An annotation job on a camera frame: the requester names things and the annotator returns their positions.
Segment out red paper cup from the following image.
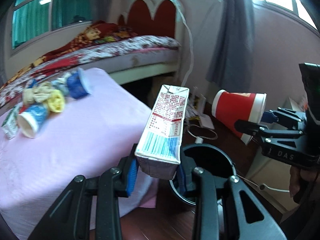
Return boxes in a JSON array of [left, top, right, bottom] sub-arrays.
[[212, 89, 267, 144]]

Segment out white pink milk carton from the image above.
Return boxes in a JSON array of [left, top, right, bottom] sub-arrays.
[[135, 85, 189, 180]]

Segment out blue white paper cup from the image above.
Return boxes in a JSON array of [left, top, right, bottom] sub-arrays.
[[17, 103, 50, 139]]

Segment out green white milk carton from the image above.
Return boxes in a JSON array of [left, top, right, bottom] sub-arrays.
[[1, 102, 22, 140]]

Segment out yellow cloth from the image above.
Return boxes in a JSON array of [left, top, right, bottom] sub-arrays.
[[46, 89, 65, 113]]

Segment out beige bag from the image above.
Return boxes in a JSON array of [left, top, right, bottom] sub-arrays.
[[22, 82, 54, 106]]

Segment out blue plastic cup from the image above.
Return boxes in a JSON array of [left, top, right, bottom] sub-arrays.
[[66, 68, 91, 99]]

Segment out light blue tissue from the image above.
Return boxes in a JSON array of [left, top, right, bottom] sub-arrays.
[[51, 72, 71, 96]]

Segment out black round trash bin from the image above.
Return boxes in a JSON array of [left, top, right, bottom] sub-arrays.
[[169, 144, 238, 206]]

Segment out person's right hand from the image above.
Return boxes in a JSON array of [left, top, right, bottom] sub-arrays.
[[289, 166, 301, 198]]

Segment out white power adapter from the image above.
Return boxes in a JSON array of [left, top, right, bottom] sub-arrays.
[[187, 124, 218, 144]]

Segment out grey curtain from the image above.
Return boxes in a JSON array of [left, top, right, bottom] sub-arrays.
[[206, 0, 255, 92]]

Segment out pink cloth covered table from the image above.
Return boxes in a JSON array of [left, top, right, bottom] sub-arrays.
[[1, 68, 151, 239]]

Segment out red heart headboard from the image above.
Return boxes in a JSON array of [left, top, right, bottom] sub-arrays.
[[118, 0, 185, 43]]

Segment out bed with floral sheet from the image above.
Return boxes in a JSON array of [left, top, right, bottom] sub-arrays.
[[1, 35, 181, 107]]

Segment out red patterned blanket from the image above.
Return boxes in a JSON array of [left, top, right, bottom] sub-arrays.
[[3, 20, 138, 87]]

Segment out window with green curtain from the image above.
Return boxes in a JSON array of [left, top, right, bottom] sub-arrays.
[[11, 0, 92, 49]]

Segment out white cable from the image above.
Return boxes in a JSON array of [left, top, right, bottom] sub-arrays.
[[172, 0, 196, 88]]

